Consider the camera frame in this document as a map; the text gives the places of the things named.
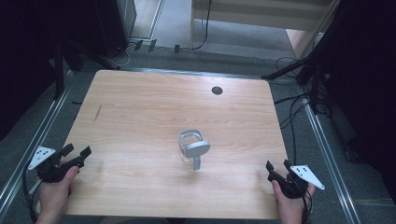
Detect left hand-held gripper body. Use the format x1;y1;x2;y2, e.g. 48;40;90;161
27;146;86;184

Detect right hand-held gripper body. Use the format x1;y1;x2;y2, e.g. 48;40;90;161
267;164;326;200

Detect person's right hand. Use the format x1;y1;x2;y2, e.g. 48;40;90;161
271;179;317;214

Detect person's left hand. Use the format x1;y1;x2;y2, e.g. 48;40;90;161
36;158;79;217

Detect black metal stand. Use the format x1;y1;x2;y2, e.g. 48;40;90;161
53;38;85;101

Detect dark curtain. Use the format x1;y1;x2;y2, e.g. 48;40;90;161
306;0;396;200
0;0;101;142

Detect black tripod stand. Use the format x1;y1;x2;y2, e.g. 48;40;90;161
261;46;331;115

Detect black cabinet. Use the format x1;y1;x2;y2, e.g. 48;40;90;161
92;0;138;60

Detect white wooden shelf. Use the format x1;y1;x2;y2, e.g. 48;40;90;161
189;0;341;60

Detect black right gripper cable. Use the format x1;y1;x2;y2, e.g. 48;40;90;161
300;188;315;224

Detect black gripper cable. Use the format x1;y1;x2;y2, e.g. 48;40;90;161
300;188;315;224
21;158;43;224

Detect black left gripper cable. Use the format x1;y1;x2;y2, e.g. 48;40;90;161
21;158;43;224

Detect metal floor rail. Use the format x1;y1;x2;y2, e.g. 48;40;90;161
298;85;362;224
122;66;267;80
0;70;74;214

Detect black floor cables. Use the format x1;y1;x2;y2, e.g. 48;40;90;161
273;55;314;158

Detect white floor cable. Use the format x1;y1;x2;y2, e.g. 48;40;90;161
113;42;138;68

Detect black hanging cable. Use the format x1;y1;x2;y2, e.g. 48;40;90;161
190;0;213;51

